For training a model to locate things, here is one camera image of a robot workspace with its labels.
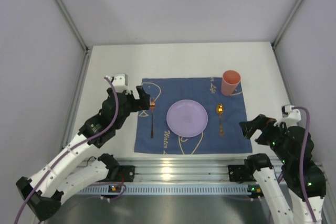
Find blue embroidered cloth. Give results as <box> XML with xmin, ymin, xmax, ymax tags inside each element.
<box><xmin>134</xmin><ymin>77</ymin><xmax>252</xmax><ymax>155</ymax></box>

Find gold spoon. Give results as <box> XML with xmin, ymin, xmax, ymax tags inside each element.
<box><xmin>216</xmin><ymin>103</ymin><xmax>224</xmax><ymax>136</ymax></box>

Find purple plastic plate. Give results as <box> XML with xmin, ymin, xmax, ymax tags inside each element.
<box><xmin>166</xmin><ymin>100</ymin><xmax>208</xmax><ymax>138</ymax></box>

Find orange plastic cup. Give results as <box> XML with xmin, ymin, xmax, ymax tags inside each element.
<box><xmin>221</xmin><ymin>70</ymin><xmax>241</xmax><ymax>96</ymax></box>

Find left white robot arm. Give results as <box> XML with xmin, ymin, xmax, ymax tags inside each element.
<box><xmin>16</xmin><ymin>86</ymin><xmax>150</xmax><ymax>221</ymax></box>

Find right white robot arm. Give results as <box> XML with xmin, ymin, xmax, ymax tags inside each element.
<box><xmin>239</xmin><ymin>114</ymin><xmax>326</xmax><ymax>223</ymax></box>

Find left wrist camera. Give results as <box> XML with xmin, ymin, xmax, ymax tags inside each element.
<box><xmin>108</xmin><ymin>73</ymin><xmax>130</xmax><ymax>94</ymax></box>

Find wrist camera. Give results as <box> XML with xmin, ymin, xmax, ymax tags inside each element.
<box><xmin>274</xmin><ymin>104</ymin><xmax>301</xmax><ymax>127</ymax></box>
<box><xmin>108</xmin><ymin>73</ymin><xmax>130</xmax><ymax>94</ymax></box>

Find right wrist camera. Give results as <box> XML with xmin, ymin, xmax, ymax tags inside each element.
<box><xmin>274</xmin><ymin>104</ymin><xmax>301</xmax><ymax>127</ymax></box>

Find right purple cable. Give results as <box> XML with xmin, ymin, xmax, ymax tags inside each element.
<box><xmin>267</xmin><ymin>106</ymin><xmax>317</xmax><ymax>224</ymax></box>

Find purple cable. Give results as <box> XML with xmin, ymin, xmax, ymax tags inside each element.
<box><xmin>13</xmin><ymin>76</ymin><xmax>127</xmax><ymax>224</ymax></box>
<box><xmin>267</xmin><ymin>106</ymin><xmax>317</xmax><ymax>224</ymax></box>

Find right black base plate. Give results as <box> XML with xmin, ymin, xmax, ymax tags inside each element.
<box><xmin>227</xmin><ymin>165</ymin><xmax>256</xmax><ymax>184</ymax></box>

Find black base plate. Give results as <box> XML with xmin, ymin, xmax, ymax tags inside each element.
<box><xmin>97</xmin><ymin>165</ymin><xmax>135</xmax><ymax>183</ymax></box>
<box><xmin>227</xmin><ymin>165</ymin><xmax>256</xmax><ymax>184</ymax></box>

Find left aluminium corner post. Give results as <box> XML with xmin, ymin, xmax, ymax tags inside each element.
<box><xmin>36</xmin><ymin>0</ymin><xmax>89</xmax><ymax>51</ymax></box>

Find aluminium corner post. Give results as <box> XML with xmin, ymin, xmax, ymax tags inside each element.
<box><xmin>271</xmin><ymin>0</ymin><xmax>322</xmax><ymax>49</ymax></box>
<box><xmin>36</xmin><ymin>0</ymin><xmax>89</xmax><ymax>51</ymax></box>

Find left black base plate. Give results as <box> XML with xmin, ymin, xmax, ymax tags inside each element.
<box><xmin>97</xmin><ymin>165</ymin><xmax>135</xmax><ymax>183</ymax></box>

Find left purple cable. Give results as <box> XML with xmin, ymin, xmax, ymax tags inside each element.
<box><xmin>13</xmin><ymin>76</ymin><xmax>127</xmax><ymax>224</ymax></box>

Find aluminium mounting rail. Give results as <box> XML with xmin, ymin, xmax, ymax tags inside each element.
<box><xmin>41</xmin><ymin>157</ymin><xmax>328</xmax><ymax>183</ymax></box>

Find slotted cable duct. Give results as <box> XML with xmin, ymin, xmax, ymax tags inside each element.
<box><xmin>76</xmin><ymin>183</ymin><xmax>262</xmax><ymax>196</ymax></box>

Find right aluminium corner post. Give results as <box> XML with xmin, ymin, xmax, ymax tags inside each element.
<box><xmin>271</xmin><ymin>0</ymin><xmax>322</xmax><ymax>49</ymax></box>

